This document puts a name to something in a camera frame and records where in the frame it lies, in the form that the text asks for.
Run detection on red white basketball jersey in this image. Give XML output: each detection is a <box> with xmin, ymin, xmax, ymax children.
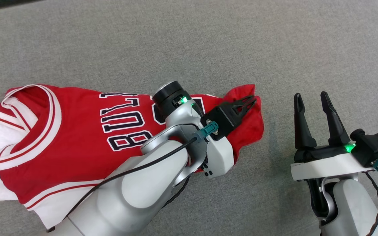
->
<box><xmin>0</xmin><ymin>84</ymin><xmax>265</xmax><ymax>230</ymax></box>

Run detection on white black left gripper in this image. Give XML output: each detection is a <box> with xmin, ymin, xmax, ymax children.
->
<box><xmin>202</xmin><ymin>95</ymin><xmax>258</xmax><ymax>178</ymax></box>

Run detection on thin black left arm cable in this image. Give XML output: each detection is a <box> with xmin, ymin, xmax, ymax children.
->
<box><xmin>46</xmin><ymin>136</ymin><xmax>199</xmax><ymax>232</ymax></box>

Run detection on teal left camera connector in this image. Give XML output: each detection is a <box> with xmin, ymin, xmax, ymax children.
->
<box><xmin>196</xmin><ymin>121</ymin><xmax>219</xmax><ymax>140</ymax></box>

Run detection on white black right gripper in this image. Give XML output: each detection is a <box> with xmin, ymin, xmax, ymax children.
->
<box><xmin>290</xmin><ymin>91</ymin><xmax>375</xmax><ymax>182</ymax></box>

